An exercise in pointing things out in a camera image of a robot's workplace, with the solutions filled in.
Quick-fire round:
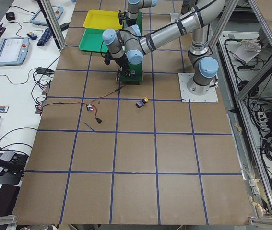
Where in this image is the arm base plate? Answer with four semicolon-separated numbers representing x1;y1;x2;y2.
170;13;185;23
178;73;219;103

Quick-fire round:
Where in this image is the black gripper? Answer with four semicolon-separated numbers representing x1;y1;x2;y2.
104;52;130;81
118;10;136;26

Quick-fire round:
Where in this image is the aluminium frame post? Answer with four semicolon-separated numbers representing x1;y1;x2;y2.
37;0;66;50

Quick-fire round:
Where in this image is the teach pendant far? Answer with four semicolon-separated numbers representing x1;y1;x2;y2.
29;6;64;26

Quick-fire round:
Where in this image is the folded blue plaid umbrella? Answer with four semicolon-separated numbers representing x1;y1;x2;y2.
37;28;52;47

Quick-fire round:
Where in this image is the teach pendant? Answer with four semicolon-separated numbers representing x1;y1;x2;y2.
0;37;30;66
29;6;64;26

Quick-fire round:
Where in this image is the green push button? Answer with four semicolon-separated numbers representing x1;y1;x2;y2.
129;69;136;78

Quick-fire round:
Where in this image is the green plastic tray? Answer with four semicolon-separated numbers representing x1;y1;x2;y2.
78;28;108;53

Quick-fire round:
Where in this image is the teach pendant near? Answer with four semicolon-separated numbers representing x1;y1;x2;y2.
0;37;30;66

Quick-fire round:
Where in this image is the green conveyor belt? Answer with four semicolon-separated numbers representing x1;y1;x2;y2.
120;11;143;84

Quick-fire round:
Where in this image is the red black power wire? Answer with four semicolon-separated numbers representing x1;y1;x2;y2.
39;86;127;120

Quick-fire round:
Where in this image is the yellow push button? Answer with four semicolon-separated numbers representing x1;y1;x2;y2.
136;97;149;108

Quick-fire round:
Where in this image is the small controller circuit board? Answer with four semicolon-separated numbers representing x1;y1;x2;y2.
86;103;94;112

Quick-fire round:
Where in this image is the yellow plastic tray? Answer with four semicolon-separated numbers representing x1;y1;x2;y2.
83;9;122;30

